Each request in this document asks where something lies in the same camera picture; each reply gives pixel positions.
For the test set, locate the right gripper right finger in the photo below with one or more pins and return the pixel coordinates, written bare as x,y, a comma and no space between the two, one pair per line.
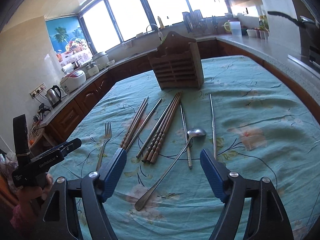
267,217

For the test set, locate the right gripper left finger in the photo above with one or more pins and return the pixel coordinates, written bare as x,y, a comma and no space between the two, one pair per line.
59,216

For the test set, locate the steel fork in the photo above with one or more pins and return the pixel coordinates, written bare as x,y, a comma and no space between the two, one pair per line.
108,136

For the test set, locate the grey metal chopstick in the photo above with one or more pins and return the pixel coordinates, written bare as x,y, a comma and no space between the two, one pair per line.
143,124

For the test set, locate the carved wooden chopstick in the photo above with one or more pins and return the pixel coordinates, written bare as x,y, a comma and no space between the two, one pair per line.
156,126
163,127
167,128

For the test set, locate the long steel spoon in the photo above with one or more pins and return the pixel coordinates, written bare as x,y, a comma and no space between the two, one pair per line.
195,132

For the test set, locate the wooden utensil holder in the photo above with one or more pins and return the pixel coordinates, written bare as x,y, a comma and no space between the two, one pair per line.
176,62

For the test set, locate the left hand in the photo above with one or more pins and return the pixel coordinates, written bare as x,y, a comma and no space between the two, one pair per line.
24,215

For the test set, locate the steel electric kettle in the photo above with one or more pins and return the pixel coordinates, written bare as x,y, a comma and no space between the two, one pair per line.
54,96

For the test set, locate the white red rice cooker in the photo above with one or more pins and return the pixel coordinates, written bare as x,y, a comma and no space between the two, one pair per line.
73,81

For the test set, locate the floral teal tablecloth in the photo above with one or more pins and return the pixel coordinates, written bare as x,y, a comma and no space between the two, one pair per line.
262,129

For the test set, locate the small white blender cooker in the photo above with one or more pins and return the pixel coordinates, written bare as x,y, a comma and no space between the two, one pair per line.
92,69

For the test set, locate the white pot cooker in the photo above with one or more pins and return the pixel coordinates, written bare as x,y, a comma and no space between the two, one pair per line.
101,60

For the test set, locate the fruit beach poster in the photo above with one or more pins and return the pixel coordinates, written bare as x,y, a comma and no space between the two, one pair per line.
68,40

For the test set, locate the chrome sink faucet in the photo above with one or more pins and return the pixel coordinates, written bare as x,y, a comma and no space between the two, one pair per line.
156,29

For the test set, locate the yellow detergent bottle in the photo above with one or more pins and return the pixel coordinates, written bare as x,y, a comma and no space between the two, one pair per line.
160,23

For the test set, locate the dish drying rack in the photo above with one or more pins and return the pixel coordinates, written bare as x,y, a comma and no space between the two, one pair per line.
194,21

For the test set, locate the wall power socket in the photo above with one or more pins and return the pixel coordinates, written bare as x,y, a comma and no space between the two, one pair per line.
42,87

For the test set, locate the clear pitcher green handle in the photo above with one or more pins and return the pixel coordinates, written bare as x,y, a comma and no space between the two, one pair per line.
234,27

